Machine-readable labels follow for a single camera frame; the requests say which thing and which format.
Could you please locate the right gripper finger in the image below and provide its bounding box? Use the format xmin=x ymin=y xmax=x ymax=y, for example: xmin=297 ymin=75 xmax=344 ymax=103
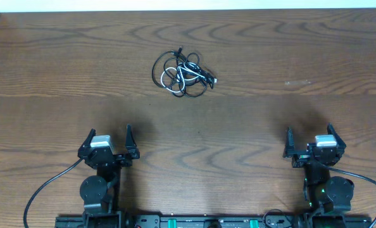
xmin=285 ymin=127 xmax=295 ymax=156
xmin=327 ymin=123 xmax=346 ymax=149

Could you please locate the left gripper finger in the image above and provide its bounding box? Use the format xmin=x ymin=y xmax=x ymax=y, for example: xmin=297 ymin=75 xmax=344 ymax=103
xmin=125 ymin=124 xmax=138 ymax=155
xmin=80 ymin=129 xmax=96 ymax=151

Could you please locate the black usb cable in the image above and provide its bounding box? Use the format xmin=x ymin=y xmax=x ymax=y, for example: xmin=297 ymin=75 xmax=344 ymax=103
xmin=151 ymin=46 xmax=218 ymax=98

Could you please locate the white usb cable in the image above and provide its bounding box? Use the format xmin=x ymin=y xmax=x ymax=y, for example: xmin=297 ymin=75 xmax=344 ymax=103
xmin=160 ymin=62 xmax=204 ymax=94

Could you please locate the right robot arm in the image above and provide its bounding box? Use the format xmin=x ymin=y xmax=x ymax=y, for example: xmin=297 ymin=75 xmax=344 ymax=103
xmin=283 ymin=124 xmax=354 ymax=227

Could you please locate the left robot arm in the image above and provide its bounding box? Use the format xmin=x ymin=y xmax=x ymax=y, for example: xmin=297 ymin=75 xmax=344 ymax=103
xmin=77 ymin=124 xmax=140 ymax=227

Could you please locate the clear tape piece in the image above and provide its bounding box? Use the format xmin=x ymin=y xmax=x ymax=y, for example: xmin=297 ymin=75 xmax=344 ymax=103
xmin=284 ymin=80 xmax=311 ymax=86

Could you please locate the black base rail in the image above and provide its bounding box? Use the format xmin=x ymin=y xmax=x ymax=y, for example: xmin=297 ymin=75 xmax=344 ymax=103
xmin=54 ymin=215 xmax=372 ymax=228

